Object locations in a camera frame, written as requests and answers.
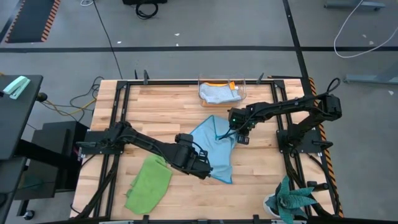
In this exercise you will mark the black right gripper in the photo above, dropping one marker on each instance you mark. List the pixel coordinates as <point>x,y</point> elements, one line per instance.
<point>242,118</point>

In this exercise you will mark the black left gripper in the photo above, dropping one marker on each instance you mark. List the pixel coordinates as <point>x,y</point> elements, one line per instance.
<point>199,165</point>

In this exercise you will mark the light blue microfiber towel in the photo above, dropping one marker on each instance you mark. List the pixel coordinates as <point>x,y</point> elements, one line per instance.
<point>219,155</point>

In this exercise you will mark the clear plastic bin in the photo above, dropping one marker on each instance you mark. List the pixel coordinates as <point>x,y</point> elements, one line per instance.
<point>243,90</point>

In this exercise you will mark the grey waffle microfiber towel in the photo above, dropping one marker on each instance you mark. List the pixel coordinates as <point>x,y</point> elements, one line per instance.
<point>217,95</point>

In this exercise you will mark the orange microfiber towel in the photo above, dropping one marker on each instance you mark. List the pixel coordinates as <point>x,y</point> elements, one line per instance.
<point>231,85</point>

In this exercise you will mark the green microfiber towel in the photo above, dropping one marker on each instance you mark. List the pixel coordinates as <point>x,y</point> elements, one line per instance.
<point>149,186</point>

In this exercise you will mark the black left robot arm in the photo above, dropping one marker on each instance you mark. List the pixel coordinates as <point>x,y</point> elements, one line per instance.
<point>143,141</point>

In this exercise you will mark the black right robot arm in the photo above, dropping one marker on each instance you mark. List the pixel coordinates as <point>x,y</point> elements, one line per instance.
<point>286,107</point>

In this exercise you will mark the black rod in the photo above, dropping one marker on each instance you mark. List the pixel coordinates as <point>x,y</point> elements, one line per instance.
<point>284,76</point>

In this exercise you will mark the teal artificial potted plant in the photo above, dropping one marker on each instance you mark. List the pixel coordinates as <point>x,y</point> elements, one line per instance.
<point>287,200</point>

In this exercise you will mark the orange black hazard strip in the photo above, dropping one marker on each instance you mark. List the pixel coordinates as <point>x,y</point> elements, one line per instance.
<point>334,186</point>

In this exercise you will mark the grey desk foot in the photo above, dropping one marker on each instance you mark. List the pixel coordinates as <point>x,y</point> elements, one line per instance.
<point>373,77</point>
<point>357,4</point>

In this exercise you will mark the black cabinet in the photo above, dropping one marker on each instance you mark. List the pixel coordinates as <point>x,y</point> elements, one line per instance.
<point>46,174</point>

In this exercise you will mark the black desk knob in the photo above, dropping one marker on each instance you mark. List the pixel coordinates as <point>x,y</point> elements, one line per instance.
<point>41,97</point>

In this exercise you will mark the black caster wheel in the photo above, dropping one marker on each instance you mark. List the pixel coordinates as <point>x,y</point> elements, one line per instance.
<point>29,214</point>

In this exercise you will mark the black side desk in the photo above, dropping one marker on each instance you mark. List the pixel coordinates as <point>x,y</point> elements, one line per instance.
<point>15,124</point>

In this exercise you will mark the mint green stapler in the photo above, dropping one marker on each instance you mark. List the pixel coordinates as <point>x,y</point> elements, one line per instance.
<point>15,87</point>

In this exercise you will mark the black hazard-edged floor mat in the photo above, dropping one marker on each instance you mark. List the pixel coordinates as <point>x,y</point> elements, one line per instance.
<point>31,18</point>

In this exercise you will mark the black clamp post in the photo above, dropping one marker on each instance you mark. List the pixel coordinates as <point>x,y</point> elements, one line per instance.
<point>260,78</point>
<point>145,76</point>

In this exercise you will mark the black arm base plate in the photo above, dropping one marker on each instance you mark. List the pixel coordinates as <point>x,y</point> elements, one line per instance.
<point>308,146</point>
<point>90,151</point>

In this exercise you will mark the black aluminium table frame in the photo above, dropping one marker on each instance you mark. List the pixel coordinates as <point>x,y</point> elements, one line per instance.
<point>171,82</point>

